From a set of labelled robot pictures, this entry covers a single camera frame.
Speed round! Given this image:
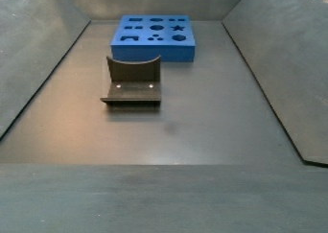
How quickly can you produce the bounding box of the black curved holder stand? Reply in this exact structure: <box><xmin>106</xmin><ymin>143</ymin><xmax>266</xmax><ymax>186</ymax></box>
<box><xmin>102</xmin><ymin>57</ymin><xmax>162</xmax><ymax>105</ymax></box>

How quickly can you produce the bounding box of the blue foam shape-sorter block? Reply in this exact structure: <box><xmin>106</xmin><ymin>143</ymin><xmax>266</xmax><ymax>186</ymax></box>
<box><xmin>110</xmin><ymin>14</ymin><xmax>195</xmax><ymax>62</ymax></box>

